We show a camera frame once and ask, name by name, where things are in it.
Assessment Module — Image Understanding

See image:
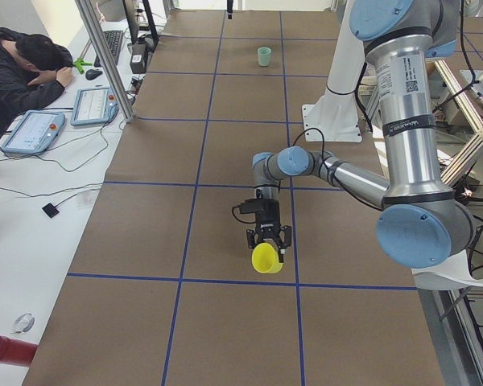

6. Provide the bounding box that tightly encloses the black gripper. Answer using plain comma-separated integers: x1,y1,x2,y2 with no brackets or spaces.
246,199,292,263

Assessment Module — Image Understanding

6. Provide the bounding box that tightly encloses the yellow plastic cup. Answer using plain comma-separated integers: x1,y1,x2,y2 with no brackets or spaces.
251,242,283,274

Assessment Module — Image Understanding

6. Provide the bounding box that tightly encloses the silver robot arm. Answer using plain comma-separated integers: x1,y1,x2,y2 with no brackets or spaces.
236,1,475,273

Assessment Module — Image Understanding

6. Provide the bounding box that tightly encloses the green plastic cup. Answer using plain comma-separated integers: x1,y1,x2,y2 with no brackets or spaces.
257,47,272,68

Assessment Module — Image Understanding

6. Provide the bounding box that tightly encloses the black power adapter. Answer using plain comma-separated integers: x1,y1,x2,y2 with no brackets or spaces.
130,43,148,74

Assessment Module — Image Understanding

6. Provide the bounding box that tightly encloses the black keyboard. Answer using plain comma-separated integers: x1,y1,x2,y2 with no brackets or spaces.
103,30,124,65

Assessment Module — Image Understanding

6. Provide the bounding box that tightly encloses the black computer mouse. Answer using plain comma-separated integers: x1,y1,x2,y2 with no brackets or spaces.
85,68,102,80

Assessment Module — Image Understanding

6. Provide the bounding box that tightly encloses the green tool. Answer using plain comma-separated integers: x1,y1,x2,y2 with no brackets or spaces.
72,57,93,74

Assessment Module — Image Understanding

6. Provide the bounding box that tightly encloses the far blue teach pendant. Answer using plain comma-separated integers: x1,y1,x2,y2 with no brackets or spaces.
71,87,118,126

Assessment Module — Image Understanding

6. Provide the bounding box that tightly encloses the blue teach pendant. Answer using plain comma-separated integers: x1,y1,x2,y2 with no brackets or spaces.
0,110,66,155
71,87,118,126

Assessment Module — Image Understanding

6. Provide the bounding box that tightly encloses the white chair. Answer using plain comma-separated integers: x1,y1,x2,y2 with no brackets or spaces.
411,251,483,290

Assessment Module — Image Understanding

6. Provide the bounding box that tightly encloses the person in black jacket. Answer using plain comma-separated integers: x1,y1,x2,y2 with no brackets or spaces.
0,27,73,138

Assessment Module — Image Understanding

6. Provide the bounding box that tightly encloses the small black square device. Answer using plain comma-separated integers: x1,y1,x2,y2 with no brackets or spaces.
42,203,60,218

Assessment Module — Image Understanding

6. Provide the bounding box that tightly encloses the near blue teach pendant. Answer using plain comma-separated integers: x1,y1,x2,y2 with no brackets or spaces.
0,110,66,155

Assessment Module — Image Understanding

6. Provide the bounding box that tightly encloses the red cylinder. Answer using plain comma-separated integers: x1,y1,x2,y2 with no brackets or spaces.
0,335,38,368

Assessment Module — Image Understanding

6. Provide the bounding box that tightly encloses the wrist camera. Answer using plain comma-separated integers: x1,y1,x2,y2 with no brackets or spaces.
239,199,263,215

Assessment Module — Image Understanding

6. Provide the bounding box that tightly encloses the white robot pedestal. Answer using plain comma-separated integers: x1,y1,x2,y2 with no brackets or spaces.
302,1,365,142

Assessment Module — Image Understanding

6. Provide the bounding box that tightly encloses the aluminium frame post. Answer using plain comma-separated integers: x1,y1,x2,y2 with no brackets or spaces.
75,0,134,123

